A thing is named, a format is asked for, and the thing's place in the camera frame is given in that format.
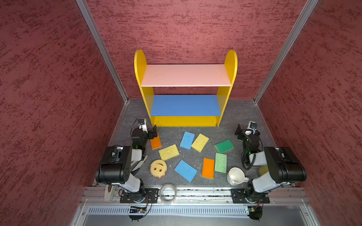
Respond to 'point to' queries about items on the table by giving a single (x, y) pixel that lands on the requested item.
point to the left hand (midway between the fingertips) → (149, 127)
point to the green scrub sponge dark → (224, 146)
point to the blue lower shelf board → (185, 105)
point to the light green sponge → (220, 162)
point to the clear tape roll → (168, 193)
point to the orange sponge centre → (208, 168)
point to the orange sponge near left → (156, 142)
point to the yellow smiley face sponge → (158, 167)
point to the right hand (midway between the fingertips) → (245, 127)
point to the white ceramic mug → (236, 176)
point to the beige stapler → (109, 192)
